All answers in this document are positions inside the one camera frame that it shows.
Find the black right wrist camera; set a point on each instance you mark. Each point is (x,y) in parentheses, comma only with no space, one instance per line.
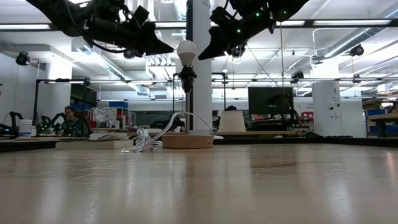
(222,17)

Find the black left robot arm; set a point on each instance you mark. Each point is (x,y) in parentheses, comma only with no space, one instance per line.
(56,12)

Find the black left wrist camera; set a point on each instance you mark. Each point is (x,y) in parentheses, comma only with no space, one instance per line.
(140,15)

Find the white column with wall devices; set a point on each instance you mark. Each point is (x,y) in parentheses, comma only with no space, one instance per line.
(326,124)

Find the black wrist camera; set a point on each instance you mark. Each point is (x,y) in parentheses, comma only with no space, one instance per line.
(222,17)
(140,15)

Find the red storage bin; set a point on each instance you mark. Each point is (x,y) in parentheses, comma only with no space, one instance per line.
(307,115)

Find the background black robot arm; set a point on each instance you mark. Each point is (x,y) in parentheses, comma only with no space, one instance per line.
(15,115)

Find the pale conical lampshade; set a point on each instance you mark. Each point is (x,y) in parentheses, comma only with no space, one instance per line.
(231,123)

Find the person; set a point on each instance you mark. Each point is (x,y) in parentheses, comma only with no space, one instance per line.
(70,119)
(231,108)

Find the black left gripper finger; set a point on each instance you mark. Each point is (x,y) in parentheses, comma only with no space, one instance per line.
(152,50)
(152,34)

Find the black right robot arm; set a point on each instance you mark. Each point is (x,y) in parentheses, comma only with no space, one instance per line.
(292,6)

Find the long ceiling light strip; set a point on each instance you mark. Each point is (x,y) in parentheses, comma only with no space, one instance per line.
(351,22)
(25,26)

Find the silver ceiling duct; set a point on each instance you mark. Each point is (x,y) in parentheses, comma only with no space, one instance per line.
(357,41)

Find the white LED lightbulb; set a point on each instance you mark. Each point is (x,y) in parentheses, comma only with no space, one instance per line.
(186,51)

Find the white plastic container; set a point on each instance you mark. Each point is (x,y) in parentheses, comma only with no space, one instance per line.
(25,128)

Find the black computer monitor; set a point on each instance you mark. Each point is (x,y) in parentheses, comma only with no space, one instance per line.
(267,99)

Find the blue storage bin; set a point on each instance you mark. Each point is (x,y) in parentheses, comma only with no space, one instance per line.
(118,104)

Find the black and white book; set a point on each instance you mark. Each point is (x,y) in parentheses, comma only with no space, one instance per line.
(93,144)

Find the background robot with green lights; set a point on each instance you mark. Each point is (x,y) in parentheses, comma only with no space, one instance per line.
(45,124)

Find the black ceiling spotlight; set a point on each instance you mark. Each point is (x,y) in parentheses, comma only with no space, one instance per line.
(357,50)
(237,51)
(129,54)
(298,75)
(22,59)

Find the black table frame rail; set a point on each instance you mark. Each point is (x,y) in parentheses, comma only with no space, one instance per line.
(311,140)

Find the white building column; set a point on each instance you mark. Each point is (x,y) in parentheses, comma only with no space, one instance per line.
(203,99)

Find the wooden base table lamp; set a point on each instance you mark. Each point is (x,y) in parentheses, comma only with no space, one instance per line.
(186,141)

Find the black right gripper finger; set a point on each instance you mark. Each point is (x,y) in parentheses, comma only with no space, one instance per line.
(222,49)
(219,35)

